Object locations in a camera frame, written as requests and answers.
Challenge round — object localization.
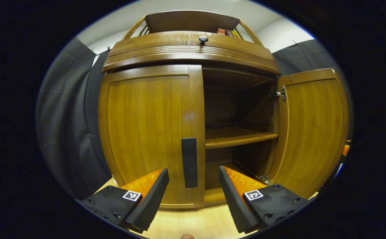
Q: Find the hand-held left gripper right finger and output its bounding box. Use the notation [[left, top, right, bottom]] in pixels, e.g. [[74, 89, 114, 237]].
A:
[[218, 166, 310, 234]]

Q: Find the wooden cabinet door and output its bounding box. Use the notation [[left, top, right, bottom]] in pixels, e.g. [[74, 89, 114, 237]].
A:
[[266, 68, 350, 199], [98, 64, 206, 209]]

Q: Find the black left door handle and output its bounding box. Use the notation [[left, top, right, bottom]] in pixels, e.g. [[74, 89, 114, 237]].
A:
[[181, 138, 198, 188]]

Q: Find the wooden inner shelf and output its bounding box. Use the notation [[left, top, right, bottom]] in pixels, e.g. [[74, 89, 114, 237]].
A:
[[205, 126, 279, 149]]

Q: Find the black backdrop cloth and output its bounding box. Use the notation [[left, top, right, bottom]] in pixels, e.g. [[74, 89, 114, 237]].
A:
[[35, 36, 354, 199]]

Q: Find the wooden double-door shoe cabinet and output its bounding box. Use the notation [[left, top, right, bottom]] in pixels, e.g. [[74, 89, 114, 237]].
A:
[[101, 10, 281, 213]]

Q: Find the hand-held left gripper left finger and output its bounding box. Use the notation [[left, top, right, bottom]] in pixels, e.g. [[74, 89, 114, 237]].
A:
[[79, 168, 170, 233]]

